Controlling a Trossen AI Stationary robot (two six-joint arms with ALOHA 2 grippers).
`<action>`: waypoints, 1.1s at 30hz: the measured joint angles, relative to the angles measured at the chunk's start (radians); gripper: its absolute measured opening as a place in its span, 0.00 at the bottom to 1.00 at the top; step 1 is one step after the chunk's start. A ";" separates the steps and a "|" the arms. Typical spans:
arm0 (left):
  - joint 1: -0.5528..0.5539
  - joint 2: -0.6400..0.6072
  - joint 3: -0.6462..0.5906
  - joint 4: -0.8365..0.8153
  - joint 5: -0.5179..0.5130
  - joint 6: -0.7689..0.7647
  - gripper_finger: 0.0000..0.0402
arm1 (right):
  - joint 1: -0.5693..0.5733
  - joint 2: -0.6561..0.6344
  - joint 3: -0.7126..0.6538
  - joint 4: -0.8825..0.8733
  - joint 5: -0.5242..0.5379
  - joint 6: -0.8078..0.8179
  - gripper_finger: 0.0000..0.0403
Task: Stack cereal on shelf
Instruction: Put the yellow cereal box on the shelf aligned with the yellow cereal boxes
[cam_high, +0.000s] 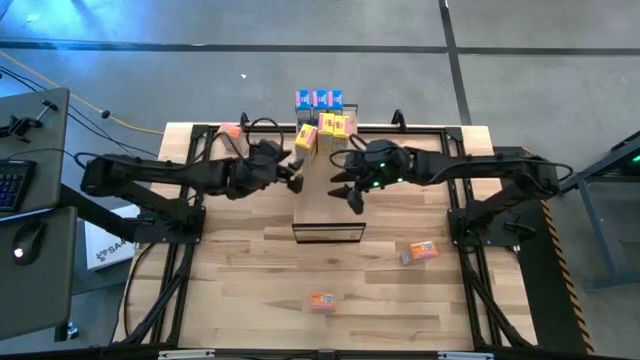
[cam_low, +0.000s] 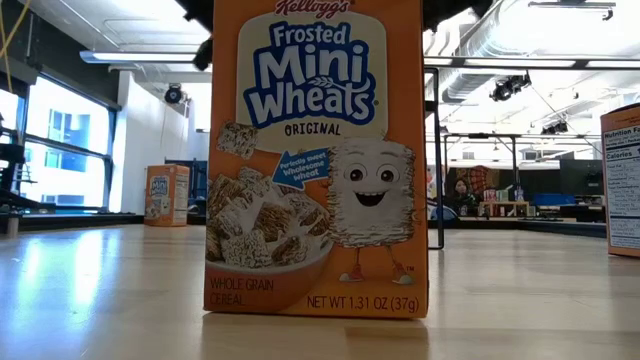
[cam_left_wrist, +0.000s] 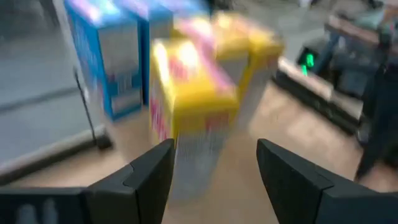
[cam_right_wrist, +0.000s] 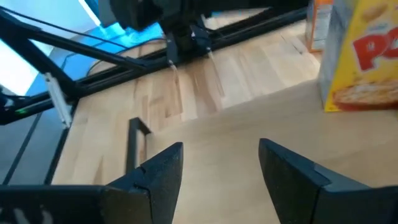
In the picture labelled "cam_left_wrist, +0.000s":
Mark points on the yellow Corn Pops box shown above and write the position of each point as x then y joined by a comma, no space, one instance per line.
199,31
248,46
192,93

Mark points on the blue Rice Krispies box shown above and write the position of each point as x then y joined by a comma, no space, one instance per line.
186,7
102,62
155,31

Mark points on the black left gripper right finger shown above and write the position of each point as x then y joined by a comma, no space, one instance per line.
295,193

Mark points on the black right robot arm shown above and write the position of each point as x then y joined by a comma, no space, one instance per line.
384,118

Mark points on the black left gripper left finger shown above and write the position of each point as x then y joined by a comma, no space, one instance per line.
143,189

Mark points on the wooden shelf with black frame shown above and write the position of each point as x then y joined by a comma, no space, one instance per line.
280,130

